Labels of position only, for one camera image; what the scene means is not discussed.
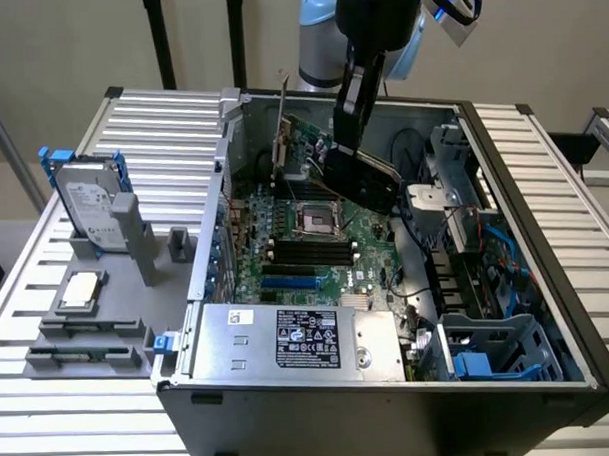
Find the silver metal drive bracket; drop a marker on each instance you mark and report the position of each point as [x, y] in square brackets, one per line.
[448, 193]

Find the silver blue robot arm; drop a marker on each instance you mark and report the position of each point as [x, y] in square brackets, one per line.
[318, 42]

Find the silver CPU chip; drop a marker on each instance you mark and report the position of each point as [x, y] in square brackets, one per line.
[80, 288]

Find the grey parts rack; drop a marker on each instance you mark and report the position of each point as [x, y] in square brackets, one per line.
[122, 294]

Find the green motherboard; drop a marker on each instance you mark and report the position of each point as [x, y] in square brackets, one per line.
[365, 256]

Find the black tripod pole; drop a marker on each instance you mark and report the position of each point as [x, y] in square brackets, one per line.
[236, 35]
[160, 38]

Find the black open PC case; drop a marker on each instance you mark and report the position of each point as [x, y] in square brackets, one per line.
[371, 411]

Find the black RAM slot bank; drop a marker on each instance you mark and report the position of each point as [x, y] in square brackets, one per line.
[312, 250]

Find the hard disk in blue carrier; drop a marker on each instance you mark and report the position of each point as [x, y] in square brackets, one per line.
[91, 205]

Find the CPU socket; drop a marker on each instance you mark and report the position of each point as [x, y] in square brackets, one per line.
[318, 220]

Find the grey disk bay cage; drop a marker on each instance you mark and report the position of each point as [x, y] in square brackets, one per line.
[508, 341]

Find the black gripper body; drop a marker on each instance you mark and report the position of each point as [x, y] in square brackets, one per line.
[377, 15]

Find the green graphics card black fan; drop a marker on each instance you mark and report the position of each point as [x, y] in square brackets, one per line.
[363, 178]

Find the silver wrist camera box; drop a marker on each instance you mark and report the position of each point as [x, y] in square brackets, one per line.
[457, 17]

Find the silver power supply unit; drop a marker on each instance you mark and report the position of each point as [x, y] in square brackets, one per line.
[258, 344]

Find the blue expansion slot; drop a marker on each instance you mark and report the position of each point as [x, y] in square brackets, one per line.
[289, 283]

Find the blue case latch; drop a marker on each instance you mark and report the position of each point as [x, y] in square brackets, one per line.
[164, 342]

